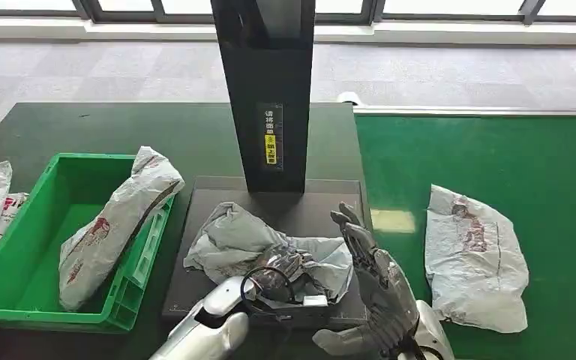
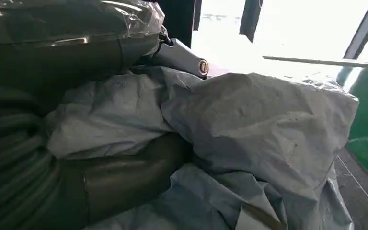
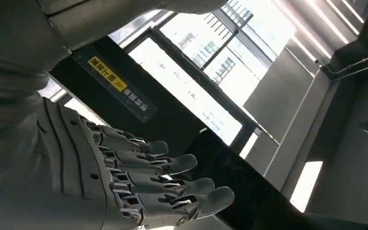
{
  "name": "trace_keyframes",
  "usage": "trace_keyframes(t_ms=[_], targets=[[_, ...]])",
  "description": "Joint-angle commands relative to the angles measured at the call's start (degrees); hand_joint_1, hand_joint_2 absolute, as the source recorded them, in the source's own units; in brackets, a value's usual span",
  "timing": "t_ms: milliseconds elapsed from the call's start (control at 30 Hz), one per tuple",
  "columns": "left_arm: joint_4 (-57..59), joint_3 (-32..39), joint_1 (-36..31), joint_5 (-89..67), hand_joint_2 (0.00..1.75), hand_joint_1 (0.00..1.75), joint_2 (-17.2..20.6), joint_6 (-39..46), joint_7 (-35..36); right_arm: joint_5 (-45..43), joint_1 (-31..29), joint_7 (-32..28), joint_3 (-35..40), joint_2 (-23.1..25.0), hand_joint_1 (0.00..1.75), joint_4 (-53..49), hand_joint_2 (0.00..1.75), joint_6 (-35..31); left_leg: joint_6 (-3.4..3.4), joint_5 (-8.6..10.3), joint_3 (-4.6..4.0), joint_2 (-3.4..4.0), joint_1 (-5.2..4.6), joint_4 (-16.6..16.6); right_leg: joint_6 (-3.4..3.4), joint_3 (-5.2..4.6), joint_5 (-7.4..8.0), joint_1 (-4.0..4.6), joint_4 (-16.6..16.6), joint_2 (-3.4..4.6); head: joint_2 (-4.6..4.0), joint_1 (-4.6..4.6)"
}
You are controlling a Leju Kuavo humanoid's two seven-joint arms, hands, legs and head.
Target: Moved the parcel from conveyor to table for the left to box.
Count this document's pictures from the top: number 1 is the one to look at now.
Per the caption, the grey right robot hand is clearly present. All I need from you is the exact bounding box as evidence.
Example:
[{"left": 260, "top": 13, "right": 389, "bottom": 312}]
[{"left": 313, "top": 201, "right": 421, "bottom": 360}]

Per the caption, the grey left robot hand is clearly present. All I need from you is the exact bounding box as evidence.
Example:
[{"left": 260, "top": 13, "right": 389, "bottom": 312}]
[{"left": 252, "top": 243, "right": 319, "bottom": 304}]

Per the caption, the grey parcel bag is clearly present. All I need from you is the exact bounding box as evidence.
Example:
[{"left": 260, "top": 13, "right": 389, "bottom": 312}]
[{"left": 183, "top": 201, "right": 355, "bottom": 304}]

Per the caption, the white parcel bag red print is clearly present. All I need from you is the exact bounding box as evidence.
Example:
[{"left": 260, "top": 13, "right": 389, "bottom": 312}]
[{"left": 58, "top": 145, "right": 186, "bottom": 313}]

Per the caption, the black scale platform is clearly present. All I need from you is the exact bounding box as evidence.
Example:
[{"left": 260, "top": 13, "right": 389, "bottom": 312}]
[{"left": 160, "top": 175, "right": 374, "bottom": 332}]

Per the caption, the flat white parcel faded print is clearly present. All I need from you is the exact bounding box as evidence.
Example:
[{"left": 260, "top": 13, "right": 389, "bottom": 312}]
[{"left": 424, "top": 184, "right": 530, "bottom": 335}]

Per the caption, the black label yellow sticker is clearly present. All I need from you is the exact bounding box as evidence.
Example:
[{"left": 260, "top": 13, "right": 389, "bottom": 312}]
[{"left": 256, "top": 103, "right": 285, "bottom": 173}]

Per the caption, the small white round object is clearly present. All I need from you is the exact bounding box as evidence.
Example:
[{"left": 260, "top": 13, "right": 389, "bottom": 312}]
[{"left": 336, "top": 91, "right": 365, "bottom": 107}]

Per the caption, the black scanner column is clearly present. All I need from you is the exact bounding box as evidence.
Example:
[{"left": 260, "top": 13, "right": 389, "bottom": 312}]
[{"left": 210, "top": 0, "right": 317, "bottom": 194}]

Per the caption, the green conveyor belt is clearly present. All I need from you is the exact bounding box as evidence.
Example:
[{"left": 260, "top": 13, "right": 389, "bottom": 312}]
[{"left": 355, "top": 114, "right": 576, "bottom": 360}]

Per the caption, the green plastic crate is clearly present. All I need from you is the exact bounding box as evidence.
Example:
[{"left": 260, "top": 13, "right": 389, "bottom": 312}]
[{"left": 0, "top": 152, "right": 176, "bottom": 334}]

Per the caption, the small white parcel red lettering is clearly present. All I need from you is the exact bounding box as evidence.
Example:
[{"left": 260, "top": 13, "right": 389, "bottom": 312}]
[{"left": 0, "top": 192, "right": 29, "bottom": 250}]

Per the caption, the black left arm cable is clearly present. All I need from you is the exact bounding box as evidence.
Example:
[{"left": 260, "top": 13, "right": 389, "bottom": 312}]
[{"left": 240, "top": 266, "right": 298, "bottom": 317}]

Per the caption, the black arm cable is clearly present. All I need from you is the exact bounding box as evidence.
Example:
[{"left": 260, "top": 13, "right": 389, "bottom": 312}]
[
  {"left": 240, "top": 266, "right": 298, "bottom": 317},
  {"left": 400, "top": 337, "right": 446, "bottom": 360}
]

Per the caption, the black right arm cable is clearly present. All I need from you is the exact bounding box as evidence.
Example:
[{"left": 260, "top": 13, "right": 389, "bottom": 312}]
[{"left": 400, "top": 337, "right": 446, "bottom": 360}]

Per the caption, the silver conveyor rail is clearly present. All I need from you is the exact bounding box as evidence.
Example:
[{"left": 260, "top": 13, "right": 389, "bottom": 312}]
[{"left": 352, "top": 105, "right": 576, "bottom": 119}]

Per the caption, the dark window frame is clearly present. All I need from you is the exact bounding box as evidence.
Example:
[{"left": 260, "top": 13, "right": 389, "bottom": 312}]
[{"left": 0, "top": 0, "right": 576, "bottom": 26}]

